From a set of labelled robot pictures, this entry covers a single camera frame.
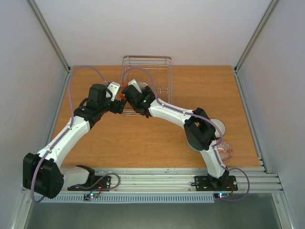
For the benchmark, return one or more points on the white bowl dark exterior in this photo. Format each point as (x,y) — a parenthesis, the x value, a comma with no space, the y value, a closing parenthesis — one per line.
(220,126)

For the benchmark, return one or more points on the right small circuit board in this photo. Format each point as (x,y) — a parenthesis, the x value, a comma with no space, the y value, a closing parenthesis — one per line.
(221,195)

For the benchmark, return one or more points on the left small circuit board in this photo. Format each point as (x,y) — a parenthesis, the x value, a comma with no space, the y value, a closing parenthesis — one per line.
(89,197)

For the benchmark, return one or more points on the pale green bowl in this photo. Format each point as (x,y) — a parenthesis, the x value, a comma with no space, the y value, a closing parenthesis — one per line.
(192,148)

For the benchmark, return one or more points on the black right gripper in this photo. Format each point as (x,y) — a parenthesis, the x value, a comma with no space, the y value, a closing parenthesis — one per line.
(128,91)

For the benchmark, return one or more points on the grey slotted cable duct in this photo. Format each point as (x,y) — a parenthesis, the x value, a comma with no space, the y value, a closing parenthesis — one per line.
(112,198)

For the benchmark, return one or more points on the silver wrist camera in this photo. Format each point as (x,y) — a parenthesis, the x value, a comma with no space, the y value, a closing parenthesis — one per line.
(112,90)
(135,84)

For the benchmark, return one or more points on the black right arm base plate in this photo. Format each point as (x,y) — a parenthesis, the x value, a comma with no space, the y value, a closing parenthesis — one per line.
(204,183)

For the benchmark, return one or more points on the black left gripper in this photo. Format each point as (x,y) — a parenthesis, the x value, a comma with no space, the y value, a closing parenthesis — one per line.
(119,106)

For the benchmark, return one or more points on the small circuit board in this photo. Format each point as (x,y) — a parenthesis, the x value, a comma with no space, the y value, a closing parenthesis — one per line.
(221,195)
(89,197)

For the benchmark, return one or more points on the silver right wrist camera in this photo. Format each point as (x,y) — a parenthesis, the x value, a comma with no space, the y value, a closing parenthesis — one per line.
(135,84)

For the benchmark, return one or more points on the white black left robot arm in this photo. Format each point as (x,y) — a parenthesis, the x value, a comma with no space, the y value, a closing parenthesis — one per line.
(41,171)

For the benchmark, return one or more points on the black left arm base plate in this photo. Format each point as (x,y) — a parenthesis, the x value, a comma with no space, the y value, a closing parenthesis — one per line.
(104,182)

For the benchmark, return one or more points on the left aluminium frame post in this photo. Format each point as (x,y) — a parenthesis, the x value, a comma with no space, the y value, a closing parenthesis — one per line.
(39,16)

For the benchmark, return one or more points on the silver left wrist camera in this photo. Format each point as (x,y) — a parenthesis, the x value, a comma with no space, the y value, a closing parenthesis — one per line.
(112,90)

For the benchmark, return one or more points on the orange bowl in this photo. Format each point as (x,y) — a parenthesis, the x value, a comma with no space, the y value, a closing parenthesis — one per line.
(123,86)

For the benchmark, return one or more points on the aluminium frame post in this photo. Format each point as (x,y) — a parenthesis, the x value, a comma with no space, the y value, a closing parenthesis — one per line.
(39,16)
(258,30)

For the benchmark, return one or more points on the chrome wire dish rack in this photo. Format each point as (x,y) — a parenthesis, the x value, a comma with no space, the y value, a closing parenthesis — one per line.
(139,67)

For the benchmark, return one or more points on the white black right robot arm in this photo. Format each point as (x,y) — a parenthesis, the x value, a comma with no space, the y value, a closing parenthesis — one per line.
(199,129)

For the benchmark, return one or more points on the aluminium extrusion rail base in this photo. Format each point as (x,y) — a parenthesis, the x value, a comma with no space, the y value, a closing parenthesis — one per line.
(178,180)

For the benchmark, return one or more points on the right aluminium frame post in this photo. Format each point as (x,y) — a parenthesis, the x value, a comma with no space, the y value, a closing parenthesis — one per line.
(258,30)

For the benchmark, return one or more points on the red patterned bowl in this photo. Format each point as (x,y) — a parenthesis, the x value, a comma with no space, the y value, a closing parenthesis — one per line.
(225,151)

